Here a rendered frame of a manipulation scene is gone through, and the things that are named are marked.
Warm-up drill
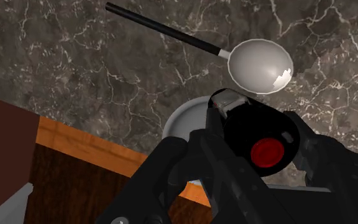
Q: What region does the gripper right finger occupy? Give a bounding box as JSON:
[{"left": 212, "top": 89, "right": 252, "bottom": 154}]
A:
[{"left": 283, "top": 111, "right": 358, "bottom": 224}]

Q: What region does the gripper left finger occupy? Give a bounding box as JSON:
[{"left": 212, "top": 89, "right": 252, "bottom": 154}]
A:
[{"left": 95, "top": 97, "right": 294, "bottom": 224}]

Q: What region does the black cylinder with red end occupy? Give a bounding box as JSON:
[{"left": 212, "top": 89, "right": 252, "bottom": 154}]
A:
[{"left": 210, "top": 88, "right": 301, "bottom": 178}]

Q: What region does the grey plate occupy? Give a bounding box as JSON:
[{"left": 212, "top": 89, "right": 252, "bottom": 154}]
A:
[{"left": 161, "top": 95, "right": 212, "bottom": 142}]

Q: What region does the white ladle with black handle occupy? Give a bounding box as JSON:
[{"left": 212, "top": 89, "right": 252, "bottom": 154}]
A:
[{"left": 104, "top": 1, "right": 294, "bottom": 95}]

